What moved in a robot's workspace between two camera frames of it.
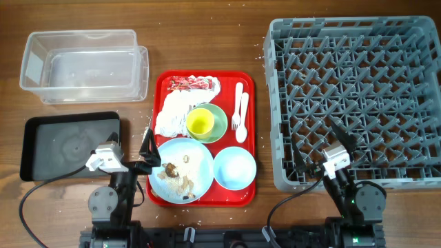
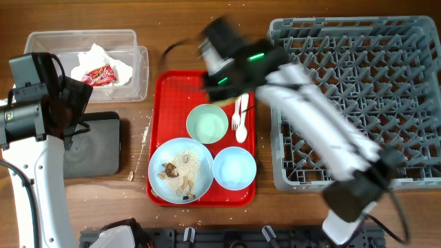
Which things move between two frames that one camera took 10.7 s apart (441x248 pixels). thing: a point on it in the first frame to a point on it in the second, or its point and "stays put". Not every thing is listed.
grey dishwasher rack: [379, 77] stays put
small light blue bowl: [234, 168] stays put
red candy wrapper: [188, 82] to [101, 76]
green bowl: [220, 122] stays put
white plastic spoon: [242, 131] stays put
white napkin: [171, 120] to [96, 57]
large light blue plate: [185, 173] stays put
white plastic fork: [236, 118] stays put
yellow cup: [200, 123] to [225, 102]
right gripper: [349, 142] to [210, 89]
